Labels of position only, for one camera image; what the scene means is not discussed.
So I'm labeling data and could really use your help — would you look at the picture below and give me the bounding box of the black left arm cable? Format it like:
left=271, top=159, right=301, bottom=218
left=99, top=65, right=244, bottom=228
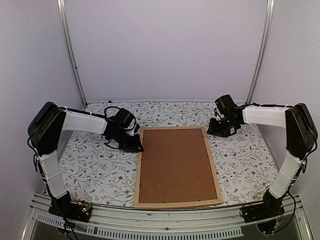
left=103, top=106, right=122, bottom=120

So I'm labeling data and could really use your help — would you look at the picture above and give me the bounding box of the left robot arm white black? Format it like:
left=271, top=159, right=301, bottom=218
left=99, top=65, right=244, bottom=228
left=27, top=101, right=144, bottom=217

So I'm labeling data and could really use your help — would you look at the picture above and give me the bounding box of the aluminium corner post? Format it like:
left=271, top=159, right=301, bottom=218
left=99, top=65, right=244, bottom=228
left=245, top=0, right=275, bottom=104
left=56, top=0, right=88, bottom=107

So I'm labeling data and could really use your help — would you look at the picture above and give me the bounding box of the brown frame backing board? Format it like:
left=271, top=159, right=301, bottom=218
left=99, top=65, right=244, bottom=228
left=138, top=129, right=219, bottom=204

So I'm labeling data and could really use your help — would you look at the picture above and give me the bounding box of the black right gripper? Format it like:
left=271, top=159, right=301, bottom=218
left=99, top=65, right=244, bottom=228
left=207, top=116, right=237, bottom=138

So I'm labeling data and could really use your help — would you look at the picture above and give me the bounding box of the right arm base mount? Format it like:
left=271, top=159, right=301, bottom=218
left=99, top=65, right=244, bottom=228
left=239, top=198, right=285, bottom=223

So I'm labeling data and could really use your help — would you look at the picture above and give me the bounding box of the right aluminium corner post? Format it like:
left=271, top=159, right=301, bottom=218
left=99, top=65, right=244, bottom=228
left=245, top=0, right=275, bottom=104

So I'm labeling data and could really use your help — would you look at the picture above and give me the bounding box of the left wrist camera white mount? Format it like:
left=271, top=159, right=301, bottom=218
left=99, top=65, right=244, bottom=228
left=128, top=123, right=140, bottom=136

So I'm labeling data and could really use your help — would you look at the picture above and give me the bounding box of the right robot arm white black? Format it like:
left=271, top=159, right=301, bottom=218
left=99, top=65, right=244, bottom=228
left=207, top=94, right=318, bottom=218

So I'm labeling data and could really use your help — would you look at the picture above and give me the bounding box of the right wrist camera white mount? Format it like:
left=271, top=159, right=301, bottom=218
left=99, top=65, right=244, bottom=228
left=214, top=107, right=223, bottom=120

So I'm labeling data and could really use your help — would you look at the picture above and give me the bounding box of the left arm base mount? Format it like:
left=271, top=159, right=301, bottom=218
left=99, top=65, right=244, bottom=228
left=48, top=197, right=93, bottom=223

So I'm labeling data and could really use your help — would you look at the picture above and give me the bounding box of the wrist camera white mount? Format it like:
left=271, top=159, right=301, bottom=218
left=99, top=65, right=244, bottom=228
left=214, top=107, right=223, bottom=120
left=128, top=123, right=140, bottom=136

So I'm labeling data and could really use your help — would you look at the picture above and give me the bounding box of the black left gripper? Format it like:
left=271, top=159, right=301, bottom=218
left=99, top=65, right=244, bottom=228
left=111, top=129, right=143, bottom=153

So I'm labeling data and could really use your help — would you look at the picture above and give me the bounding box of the front aluminium rail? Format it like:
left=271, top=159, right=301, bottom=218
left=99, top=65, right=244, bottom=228
left=21, top=194, right=316, bottom=240

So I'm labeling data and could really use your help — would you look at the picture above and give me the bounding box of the left aluminium corner post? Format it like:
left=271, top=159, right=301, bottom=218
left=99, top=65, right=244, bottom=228
left=56, top=0, right=88, bottom=107

